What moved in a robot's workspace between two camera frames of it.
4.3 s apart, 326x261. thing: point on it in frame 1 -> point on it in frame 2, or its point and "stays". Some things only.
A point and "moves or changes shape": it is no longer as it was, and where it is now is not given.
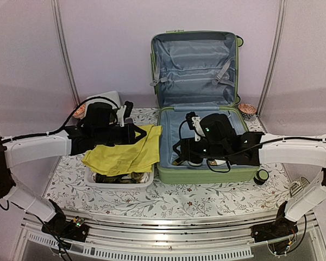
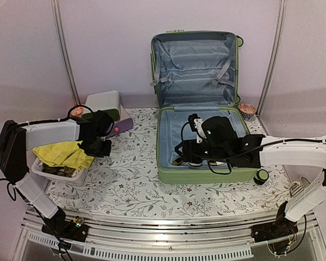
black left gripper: [130, 136] -> [106, 151]
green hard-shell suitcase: [195, 72] stays
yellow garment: [139, 156] moves or changes shape
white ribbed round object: [298, 186] stays
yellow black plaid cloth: [132, 178] -> [61, 171]
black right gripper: [188, 150] stays
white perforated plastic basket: [90, 181] -> [37, 168]
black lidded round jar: [195, 162] stays
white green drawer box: [112, 95] stays
